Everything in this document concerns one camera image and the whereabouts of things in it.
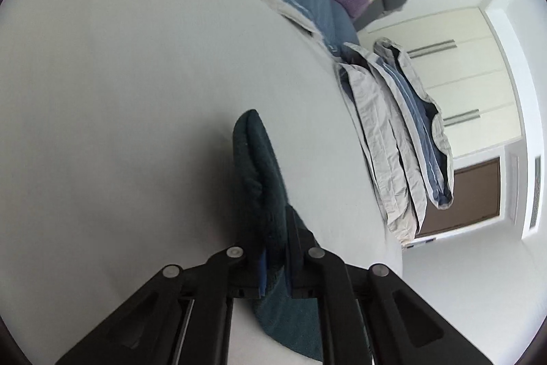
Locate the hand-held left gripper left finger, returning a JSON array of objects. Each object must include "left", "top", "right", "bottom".
[{"left": 55, "top": 246, "right": 269, "bottom": 365}]

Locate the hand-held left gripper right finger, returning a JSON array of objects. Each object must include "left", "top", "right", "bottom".
[{"left": 285, "top": 206, "right": 495, "bottom": 365}]

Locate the dark teal fleece garment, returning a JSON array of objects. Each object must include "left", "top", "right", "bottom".
[{"left": 232, "top": 109, "right": 369, "bottom": 362}]

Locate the blue striped folded quilt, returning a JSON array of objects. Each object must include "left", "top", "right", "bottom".
[{"left": 374, "top": 39, "right": 455, "bottom": 209}]

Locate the white bed sheet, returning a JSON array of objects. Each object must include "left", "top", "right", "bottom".
[{"left": 0, "top": 0, "right": 405, "bottom": 365}]

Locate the white wardrobe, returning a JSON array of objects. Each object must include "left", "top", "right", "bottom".
[{"left": 359, "top": 7, "right": 526, "bottom": 161}]

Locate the metal wardrobe bar handle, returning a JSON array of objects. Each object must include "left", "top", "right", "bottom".
[
  {"left": 408, "top": 39, "right": 457, "bottom": 58},
  {"left": 442, "top": 109, "right": 482, "bottom": 127}
]

